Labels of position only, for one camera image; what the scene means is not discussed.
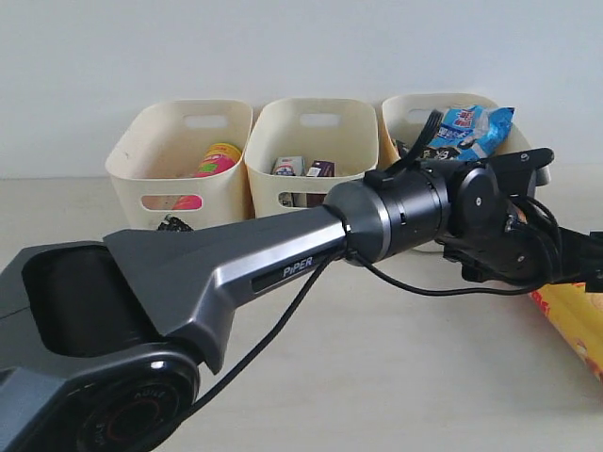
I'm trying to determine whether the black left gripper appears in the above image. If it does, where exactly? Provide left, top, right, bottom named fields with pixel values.
left=442, top=197, right=589, bottom=284

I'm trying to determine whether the blue noodle snack bag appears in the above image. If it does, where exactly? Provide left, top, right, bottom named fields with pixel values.
left=420, top=105, right=514, bottom=161

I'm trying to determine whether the yellow Lays chips can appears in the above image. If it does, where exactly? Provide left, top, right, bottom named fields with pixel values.
left=530, top=282, right=603, bottom=382

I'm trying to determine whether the black orange snack bag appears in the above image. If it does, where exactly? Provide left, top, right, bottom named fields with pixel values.
left=394, top=139, right=416, bottom=168

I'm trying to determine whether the purple drink carton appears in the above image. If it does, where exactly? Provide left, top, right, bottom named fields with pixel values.
left=306, top=160, right=335, bottom=178

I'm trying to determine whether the white blue milk carton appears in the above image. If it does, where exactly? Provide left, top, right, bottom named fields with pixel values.
left=271, top=155, right=305, bottom=176

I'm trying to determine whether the pink Lays chips can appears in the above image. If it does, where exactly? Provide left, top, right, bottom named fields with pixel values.
left=172, top=142, right=242, bottom=211

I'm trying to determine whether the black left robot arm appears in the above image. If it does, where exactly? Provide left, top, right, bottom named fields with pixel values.
left=1, top=152, right=602, bottom=451

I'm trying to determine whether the cream bin with square mark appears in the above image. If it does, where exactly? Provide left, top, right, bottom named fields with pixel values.
left=244, top=98, right=380, bottom=218

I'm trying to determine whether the cream bin with triangle mark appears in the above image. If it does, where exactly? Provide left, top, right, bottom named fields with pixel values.
left=106, top=100, right=253, bottom=230

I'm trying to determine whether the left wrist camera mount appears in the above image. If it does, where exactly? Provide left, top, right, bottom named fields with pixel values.
left=489, top=148, right=555, bottom=197

